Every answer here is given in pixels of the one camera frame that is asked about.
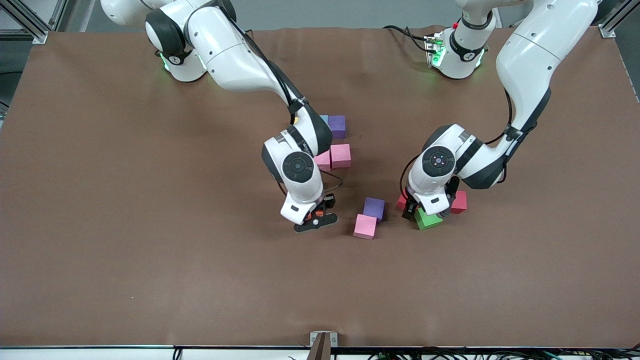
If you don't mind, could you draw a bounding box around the black arm base cable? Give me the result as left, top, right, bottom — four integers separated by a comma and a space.
382, 25, 435, 53

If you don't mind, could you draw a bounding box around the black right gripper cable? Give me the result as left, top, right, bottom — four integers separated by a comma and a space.
232, 20, 345, 196

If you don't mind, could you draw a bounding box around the metal base connector box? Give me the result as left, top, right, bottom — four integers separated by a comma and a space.
425, 31, 447, 68

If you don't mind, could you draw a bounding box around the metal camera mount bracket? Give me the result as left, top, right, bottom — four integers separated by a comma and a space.
307, 331, 338, 360

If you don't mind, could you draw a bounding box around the green foam cube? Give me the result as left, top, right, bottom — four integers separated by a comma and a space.
414, 207, 444, 231

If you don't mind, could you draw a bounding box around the aluminium frame post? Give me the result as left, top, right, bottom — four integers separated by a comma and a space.
0, 0, 71, 45
598, 0, 640, 39

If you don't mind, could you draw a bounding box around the purple foam cube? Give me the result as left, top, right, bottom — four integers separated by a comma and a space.
328, 115, 347, 140
362, 197, 386, 222

